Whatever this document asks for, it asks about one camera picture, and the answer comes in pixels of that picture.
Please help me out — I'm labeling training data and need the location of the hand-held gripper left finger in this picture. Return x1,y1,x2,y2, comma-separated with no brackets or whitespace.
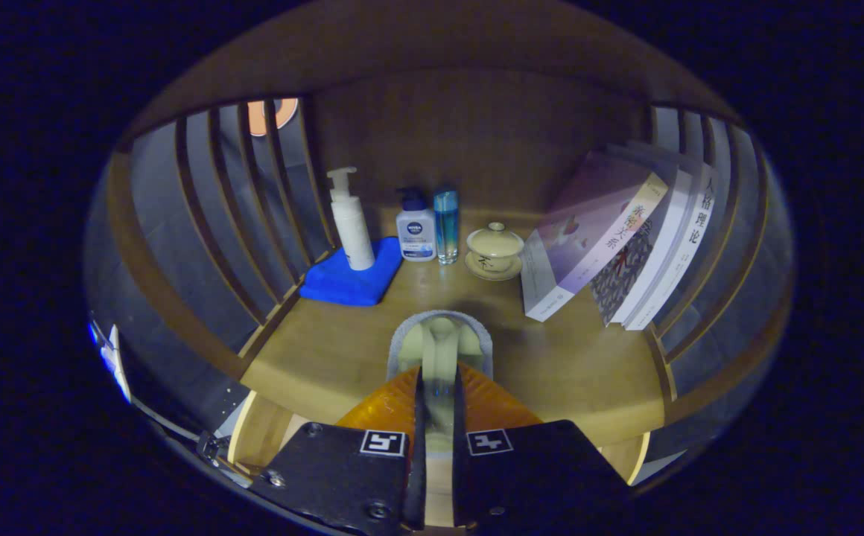
250,365,427,533

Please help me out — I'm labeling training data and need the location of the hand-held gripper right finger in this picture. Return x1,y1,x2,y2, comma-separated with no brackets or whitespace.
451,363,630,528

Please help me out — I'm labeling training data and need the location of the green brush with grey base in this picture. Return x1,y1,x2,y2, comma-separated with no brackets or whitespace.
387,310,494,455

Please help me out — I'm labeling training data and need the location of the wooden countertop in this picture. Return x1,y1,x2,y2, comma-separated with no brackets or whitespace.
242,208,671,447

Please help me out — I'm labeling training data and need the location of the wooden cabinet with slatted shelf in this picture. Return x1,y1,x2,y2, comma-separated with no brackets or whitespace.
104,0,784,485

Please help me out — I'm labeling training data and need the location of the blue folded cloth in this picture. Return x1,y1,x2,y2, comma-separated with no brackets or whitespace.
299,237,404,307

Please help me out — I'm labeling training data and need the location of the dark patterned book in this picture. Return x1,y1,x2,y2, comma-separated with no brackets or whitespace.
588,201,682,326

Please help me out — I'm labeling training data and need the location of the cream lidded tea cup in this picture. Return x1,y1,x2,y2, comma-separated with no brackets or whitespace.
465,221,526,281

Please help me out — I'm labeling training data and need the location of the white pump bottle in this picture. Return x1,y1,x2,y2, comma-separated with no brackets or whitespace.
326,167,376,271

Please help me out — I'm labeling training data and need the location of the purple and white book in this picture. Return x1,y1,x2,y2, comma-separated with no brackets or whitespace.
520,153,670,322

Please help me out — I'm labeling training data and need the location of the white bottle with dark cap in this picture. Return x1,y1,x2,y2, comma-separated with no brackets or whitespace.
396,187,437,262

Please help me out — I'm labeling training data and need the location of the slim blue bottle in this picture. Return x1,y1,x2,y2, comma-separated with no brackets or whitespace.
433,188,460,266

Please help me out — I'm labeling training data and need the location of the white book with black lettering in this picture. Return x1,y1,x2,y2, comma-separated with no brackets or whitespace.
626,160,717,331

